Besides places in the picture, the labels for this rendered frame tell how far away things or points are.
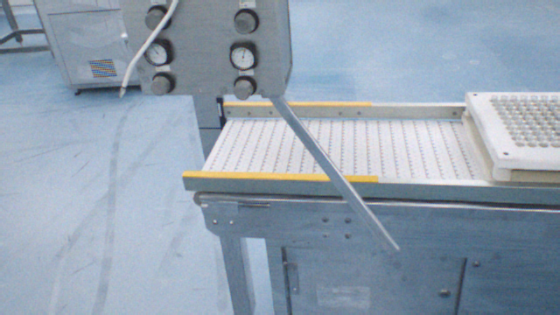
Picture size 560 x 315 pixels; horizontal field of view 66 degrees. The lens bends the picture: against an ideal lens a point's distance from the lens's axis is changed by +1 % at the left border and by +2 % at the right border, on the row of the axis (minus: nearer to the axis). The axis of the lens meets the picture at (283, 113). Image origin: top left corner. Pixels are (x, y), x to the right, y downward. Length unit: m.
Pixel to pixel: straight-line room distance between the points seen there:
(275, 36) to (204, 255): 1.37
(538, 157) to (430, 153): 0.19
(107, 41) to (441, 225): 2.79
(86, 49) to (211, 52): 2.76
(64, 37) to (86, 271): 1.87
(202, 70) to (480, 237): 0.54
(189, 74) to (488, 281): 0.69
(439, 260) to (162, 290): 1.13
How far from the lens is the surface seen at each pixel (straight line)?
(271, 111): 0.98
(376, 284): 0.98
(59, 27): 3.37
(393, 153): 0.87
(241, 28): 0.57
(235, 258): 1.33
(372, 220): 0.66
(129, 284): 1.85
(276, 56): 0.59
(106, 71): 3.37
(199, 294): 1.72
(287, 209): 0.78
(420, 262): 0.93
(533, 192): 0.78
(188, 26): 0.61
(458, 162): 0.86
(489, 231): 0.83
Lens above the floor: 1.30
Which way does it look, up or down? 28 degrees down
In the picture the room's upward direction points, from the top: 5 degrees counter-clockwise
